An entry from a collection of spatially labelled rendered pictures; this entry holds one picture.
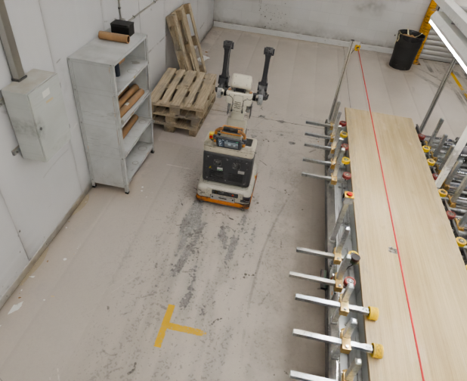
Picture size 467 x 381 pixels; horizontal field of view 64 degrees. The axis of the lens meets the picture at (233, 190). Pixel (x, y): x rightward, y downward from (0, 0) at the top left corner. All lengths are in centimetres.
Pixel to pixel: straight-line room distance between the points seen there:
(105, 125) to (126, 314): 187
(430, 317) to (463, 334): 20
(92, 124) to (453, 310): 353
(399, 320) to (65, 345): 250
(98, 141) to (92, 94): 54
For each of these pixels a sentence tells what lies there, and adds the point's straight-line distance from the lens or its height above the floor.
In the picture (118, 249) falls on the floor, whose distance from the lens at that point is 400.
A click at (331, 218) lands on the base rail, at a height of 70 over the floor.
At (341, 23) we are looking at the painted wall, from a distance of 983.
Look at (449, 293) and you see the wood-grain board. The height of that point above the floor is 90.
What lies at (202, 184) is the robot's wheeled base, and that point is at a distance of 425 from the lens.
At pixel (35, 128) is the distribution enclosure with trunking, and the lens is 326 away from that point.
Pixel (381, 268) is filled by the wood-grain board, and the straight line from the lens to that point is 299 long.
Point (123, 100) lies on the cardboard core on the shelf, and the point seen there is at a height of 96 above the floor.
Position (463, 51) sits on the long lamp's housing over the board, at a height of 236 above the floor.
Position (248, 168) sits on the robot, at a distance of 404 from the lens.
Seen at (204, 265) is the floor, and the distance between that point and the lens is 381.
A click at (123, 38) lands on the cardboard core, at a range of 421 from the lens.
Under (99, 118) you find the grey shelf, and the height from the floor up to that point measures 97.
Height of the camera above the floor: 300
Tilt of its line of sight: 40 degrees down
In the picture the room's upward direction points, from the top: 7 degrees clockwise
